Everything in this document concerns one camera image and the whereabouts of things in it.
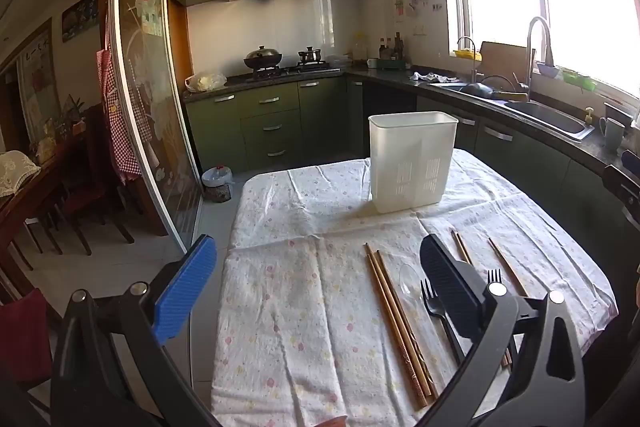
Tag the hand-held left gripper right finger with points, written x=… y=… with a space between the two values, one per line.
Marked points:
x=450 y=292

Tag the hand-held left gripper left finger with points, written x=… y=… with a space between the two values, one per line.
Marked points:
x=185 y=292

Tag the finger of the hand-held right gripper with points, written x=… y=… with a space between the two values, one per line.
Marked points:
x=632 y=159
x=621 y=193

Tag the black plastic fork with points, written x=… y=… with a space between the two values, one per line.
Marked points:
x=436 y=308

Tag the clear plastic spoon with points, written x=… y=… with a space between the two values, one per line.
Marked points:
x=410 y=282

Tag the wooden chopstick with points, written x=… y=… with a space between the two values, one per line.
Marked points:
x=400 y=302
x=461 y=247
x=395 y=313
x=505 y=264
x=387 y=307

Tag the white plastic utensil holder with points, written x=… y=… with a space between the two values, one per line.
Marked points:
x=400 y=147

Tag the grey mug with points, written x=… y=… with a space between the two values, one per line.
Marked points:
x=612 y=136

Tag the small soap dispenser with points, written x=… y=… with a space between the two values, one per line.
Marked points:
x=589 y=117

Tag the steel kitchen sink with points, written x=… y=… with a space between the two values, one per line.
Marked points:
x=555 y=117

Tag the green bowl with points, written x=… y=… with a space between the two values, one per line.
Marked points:
x=580 y=81

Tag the plastic water jug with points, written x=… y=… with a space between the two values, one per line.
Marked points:
x=217 y=182

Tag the floral white tablecloth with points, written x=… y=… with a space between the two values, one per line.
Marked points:
x=300 y=307

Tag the purple bowl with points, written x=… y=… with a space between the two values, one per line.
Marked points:
x=549 y=71

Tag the dark wooden chair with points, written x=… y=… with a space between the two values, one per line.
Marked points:
x=95 y=187

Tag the tall steel faucet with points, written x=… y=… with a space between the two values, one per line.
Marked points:
x=531 y=52

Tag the wooden cutting board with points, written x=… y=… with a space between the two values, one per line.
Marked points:
x=505 y=62

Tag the wooden dining table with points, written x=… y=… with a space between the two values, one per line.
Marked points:
x=40 y=207

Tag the red cushioned wooden chair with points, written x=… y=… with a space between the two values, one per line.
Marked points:
x=22 y=337

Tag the red checkered apron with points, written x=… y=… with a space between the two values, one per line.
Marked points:
x=120 y=122

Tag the short steel faucet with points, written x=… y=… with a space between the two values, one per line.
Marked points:
x=473 y=57

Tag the yellow bowl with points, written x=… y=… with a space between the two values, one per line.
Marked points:
x=467 y=55

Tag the white lace cloth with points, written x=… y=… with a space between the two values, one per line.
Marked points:
x=15 y=172

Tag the white plastic bag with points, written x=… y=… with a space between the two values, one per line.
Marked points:
x=205 y=82

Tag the glass sliding door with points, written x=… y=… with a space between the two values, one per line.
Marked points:
x=150 y=82

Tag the grey dish cloth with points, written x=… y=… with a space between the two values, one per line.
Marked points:
x=430 y=77

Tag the green counter rack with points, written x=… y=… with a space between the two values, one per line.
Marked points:
x=392 y=64

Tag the black wok with lid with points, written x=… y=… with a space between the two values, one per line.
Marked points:
x=262 y=57

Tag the black gas stove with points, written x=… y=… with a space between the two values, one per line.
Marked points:
x=295 y=69

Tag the dark sauce bottle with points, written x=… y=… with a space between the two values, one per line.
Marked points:
x=383 y=49
x=399 y=47

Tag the clear glass jar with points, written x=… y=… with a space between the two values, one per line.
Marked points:
x=360 y=47

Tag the hanging wall scroll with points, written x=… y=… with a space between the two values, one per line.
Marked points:
x=37 y=82

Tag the dark wall poster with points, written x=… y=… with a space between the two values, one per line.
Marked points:
x=80 y=17

